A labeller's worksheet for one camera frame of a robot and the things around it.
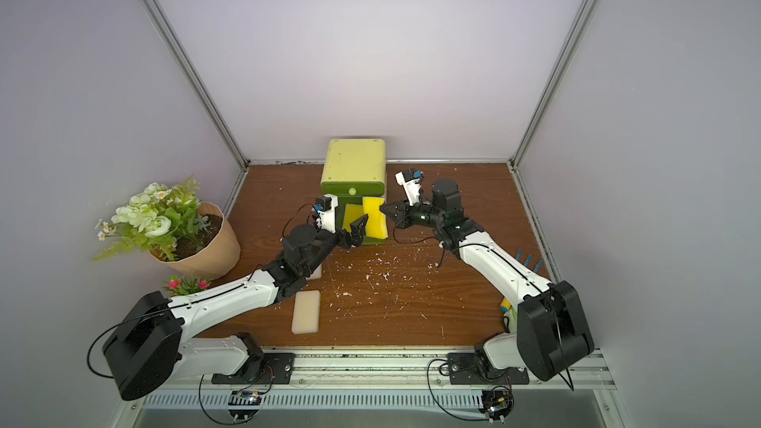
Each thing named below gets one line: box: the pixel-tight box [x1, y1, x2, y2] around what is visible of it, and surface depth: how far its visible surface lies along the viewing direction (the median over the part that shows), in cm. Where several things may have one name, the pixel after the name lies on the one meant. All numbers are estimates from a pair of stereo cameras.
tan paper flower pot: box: [148, 202, 241, 280], surface depth 79 cm
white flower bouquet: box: [91, 175, 212, 262], surface depth 68 cm
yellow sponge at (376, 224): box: [362, 196, 389, 239], surface depth 79 cm
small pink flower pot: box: [162, 271, 213, 298], surface depth 72 cm
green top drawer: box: [321, 180, 386, 198], surface depth 88 cm
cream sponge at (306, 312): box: [291, 289, 322, 334], surface depth 82 cm
